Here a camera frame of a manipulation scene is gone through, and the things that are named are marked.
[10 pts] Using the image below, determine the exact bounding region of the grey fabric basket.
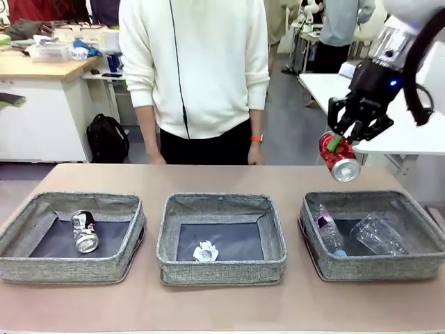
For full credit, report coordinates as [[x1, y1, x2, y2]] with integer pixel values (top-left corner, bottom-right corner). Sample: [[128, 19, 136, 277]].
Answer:
[[298, 189, 445, 282], [156, 193, 289, 287], [0, 191, 146, 285]]

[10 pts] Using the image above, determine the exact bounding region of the grey clothes pile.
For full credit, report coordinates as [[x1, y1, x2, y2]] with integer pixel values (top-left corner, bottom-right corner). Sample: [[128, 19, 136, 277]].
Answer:
[[3, 19, 48, 41]]

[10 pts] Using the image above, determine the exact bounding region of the blue cloth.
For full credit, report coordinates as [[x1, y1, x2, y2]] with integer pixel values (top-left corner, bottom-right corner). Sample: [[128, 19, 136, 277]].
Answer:
[[72, 38, 102, 58]]

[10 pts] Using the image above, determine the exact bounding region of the person in white sweater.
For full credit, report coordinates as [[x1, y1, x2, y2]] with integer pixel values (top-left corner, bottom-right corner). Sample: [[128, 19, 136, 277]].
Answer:
[[118, 0, 270, 165]]

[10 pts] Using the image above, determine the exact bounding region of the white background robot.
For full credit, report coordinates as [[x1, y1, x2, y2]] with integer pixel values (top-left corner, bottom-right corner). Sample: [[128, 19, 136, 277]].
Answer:
[[299, 0, 327, 22]]

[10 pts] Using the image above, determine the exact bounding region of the clear plastic container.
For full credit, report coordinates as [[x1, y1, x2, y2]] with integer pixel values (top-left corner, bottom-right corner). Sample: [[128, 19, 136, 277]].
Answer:
[[26, 43, 72, 64]]

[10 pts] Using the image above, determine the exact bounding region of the red plaid garment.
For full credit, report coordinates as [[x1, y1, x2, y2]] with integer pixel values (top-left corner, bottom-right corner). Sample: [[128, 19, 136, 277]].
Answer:
[[6, 0, 90, 24]]

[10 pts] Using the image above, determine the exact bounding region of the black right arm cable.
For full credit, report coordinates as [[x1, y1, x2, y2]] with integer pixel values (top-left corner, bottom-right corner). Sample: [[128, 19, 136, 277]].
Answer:
[[403, 0, 435, 127]]

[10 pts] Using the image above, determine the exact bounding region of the crushed red drink can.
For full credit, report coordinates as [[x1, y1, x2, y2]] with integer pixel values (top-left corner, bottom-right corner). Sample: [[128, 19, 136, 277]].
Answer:
[[318, 131, 362, 182]]

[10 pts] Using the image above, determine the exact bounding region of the person's left forearm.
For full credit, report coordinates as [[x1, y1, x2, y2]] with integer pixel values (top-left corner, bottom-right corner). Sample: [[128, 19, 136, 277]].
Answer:
[[248, 69, 270, 137]]

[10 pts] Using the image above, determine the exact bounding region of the bystander in blue shirt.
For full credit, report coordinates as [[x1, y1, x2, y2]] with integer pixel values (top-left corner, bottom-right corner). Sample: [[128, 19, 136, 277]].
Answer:
[[314, 0, 377, 74]]

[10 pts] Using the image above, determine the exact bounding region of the crushed black drink can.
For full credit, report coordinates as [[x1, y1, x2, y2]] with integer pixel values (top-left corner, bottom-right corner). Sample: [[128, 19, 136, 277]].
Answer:
[[71, 209, 100, 254]]

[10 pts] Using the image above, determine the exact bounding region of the blue drink bottle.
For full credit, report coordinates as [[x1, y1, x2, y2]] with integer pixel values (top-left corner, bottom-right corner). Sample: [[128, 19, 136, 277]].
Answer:
[[106, 51, 122, 72]]

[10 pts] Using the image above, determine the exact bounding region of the person's left hand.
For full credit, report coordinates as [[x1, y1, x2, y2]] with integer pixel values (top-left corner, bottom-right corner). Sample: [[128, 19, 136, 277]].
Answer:
[[247, 141, 264, 166]]

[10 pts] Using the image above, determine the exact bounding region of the clear plastic cup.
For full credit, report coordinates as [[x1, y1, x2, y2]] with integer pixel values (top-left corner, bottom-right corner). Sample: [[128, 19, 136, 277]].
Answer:
[[349, 212, 408, 256]]

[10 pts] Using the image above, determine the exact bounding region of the purple garment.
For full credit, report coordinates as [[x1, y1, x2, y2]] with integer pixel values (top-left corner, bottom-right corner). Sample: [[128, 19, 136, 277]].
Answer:
[[90, 0, 121, 26]]

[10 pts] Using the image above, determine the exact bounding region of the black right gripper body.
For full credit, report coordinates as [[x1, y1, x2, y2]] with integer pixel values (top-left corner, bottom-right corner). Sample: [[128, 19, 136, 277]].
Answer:
[[342, 58, 405, 122]]

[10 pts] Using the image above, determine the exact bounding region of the white paper roll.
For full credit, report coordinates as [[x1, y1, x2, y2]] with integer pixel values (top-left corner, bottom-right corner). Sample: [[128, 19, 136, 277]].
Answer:
[[104, 30, 121, 51]]

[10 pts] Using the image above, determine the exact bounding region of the white side table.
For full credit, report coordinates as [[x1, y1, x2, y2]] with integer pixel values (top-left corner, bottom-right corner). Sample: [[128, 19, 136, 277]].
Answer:
[[81, 67, 128, 122]]

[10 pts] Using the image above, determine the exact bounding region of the white paper ball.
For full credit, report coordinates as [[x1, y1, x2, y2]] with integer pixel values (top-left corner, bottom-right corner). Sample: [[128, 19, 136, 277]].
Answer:
[[193, 240, 220, 262]]

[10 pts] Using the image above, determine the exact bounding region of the person's right hand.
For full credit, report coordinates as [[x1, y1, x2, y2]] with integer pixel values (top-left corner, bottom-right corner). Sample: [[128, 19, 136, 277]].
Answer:
[[149, 149, 168, 165]]

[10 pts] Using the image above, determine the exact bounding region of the black backpack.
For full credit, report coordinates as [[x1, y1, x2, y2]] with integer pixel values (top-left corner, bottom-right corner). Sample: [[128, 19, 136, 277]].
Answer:
[[86, 112, 131, 164]]

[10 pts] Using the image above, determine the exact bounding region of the person's right forearm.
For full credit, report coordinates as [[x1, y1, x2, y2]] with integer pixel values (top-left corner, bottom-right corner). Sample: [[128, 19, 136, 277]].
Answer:
[[133, 69, 161, 154]]

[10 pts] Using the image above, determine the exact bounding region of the clear plastic water bottle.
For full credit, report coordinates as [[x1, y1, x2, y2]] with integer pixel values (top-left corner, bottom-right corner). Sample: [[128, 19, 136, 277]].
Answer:
[[314, 204, 348, 257]]

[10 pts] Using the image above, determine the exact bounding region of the cream storage crate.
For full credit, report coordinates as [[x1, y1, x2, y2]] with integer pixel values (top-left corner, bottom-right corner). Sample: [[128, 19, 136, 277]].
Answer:
[[55, 24, 108, 46]]

